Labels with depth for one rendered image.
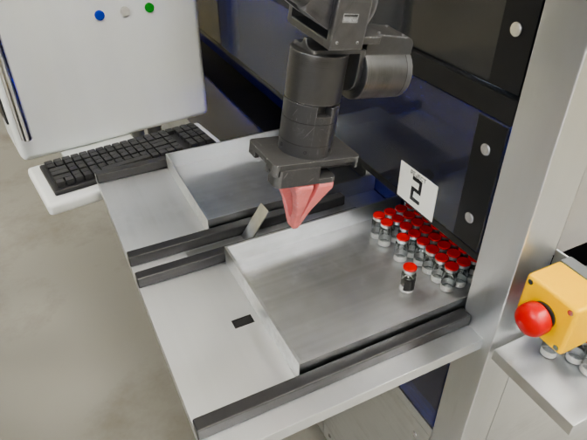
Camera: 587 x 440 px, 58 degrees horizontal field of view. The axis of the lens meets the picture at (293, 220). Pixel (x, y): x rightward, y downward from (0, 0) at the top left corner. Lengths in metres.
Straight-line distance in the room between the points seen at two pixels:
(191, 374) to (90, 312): 1.45
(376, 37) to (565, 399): 0.50
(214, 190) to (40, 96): 0.53
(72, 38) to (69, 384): 1.10
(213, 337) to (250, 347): 0.05
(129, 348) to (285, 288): 1.22
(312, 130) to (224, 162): 0.63
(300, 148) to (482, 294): 0.35
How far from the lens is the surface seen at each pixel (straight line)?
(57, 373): 2.00
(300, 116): 0.53
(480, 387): 0.86
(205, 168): 1.13
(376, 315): 0.79
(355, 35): 0.50
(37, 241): 2.60
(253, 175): 1.09
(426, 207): 0.79
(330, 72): 0.51
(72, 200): 1.26
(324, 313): 0.78
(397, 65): 0.56
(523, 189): 0.65
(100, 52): 1.40
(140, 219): 1.00
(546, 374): 0.79
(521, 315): 0.67
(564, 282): 0.68
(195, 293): 0.83
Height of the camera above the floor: 1.44
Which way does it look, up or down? 36 degrees down
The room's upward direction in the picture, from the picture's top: straight up
